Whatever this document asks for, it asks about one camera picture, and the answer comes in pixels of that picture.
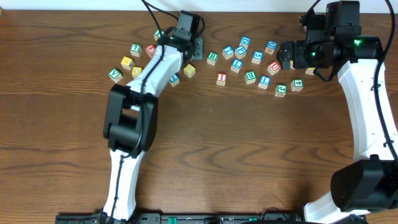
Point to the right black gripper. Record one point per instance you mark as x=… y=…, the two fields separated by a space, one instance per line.
x=286 y=55

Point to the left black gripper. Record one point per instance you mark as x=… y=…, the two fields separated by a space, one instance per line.
x=198 y=48

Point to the green block R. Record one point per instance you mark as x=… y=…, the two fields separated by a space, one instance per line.
x=212 y=58

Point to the yellow block C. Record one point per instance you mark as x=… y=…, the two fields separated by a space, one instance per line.
x=189 y=70

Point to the yellow block O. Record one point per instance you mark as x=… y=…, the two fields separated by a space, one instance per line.
x=136 y=71

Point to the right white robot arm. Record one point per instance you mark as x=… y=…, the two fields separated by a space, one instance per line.
x=369 y=184

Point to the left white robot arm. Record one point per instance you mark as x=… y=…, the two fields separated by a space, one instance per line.
x=130 y=124

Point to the red block U right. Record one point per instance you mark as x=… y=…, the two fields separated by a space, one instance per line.
x=273 y=68

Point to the blue block D right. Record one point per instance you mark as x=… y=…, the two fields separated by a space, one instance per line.
x=271 y=47

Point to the blue block d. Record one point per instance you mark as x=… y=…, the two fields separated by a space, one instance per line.
x=245 y=41
x=271 y=47

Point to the green block 4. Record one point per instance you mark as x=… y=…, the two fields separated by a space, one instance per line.
x=296 y=85

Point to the blue block T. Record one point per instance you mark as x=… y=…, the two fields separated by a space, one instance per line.
x=174 y=79

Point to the blue block 2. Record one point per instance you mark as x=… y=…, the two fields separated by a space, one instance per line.
x=228 y=52

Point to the green block J top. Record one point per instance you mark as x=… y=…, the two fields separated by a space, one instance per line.
x=158 y=34

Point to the green block j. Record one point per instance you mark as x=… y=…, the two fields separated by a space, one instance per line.
x=280 y=90
x=158 y=34

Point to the red block I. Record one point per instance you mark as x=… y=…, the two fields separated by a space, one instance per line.
x=221 y=79

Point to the red block E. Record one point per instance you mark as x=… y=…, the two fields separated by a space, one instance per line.
x=150 y=50

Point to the green block J lower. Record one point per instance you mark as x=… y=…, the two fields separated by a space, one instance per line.
x=280 y=90

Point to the blue block 5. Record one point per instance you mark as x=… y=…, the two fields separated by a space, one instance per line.
x=257 y=57

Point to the blue block L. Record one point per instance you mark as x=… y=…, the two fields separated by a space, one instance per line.
x=264 y=82

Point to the blue block P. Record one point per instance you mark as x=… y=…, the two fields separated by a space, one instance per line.
x=240 y=52

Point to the blue block D upper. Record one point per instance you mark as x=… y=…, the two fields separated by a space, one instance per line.
x=245 y=41

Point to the green block 7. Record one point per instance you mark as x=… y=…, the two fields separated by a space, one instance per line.
x=136 y=50

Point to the green block B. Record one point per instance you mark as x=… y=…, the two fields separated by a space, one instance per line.
x=250 y=77

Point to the yellow block A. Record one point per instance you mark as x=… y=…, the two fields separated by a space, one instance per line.
x=127 y=63

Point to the green block V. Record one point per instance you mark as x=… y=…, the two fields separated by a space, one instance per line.
x=115 y=75

